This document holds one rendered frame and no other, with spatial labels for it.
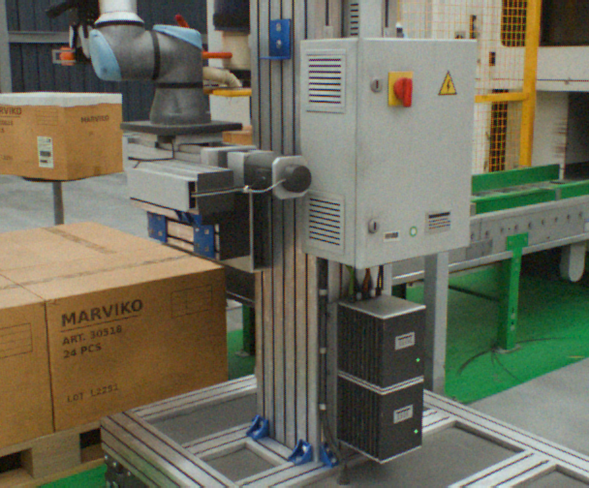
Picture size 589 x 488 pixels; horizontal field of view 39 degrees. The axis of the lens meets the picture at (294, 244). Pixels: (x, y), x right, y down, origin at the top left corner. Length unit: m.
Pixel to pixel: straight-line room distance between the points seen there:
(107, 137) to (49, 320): 2.06
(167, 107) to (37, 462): 1.11
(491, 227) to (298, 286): 1.48
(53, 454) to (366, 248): 1.23
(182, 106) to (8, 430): 1.04
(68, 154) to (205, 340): 1.74
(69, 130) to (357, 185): 2.64
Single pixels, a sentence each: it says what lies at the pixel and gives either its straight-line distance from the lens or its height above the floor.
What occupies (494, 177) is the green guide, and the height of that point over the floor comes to 0.62.
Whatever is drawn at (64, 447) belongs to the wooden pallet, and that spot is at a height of 0.09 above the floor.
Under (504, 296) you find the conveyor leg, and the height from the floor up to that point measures 0.23.
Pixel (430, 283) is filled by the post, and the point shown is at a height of 0.44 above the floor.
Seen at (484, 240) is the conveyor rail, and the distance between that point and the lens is 3.30.
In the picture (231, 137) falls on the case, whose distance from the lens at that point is 2.84.
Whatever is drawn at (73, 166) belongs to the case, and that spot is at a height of 0.69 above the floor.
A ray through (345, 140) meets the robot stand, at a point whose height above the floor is 1.03.
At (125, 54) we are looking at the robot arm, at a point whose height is 1.20.
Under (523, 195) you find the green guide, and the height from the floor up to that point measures 0.62.
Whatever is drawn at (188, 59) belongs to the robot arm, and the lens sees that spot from 2.04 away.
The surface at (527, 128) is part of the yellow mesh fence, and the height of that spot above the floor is 0.82.
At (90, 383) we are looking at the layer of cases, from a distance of 2.53.
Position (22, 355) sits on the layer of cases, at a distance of 2.42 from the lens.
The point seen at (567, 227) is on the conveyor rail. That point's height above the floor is 0.48.
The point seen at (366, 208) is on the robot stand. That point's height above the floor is 0.89.
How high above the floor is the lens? 1.19
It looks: 13 degrees down
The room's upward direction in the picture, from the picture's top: straight up
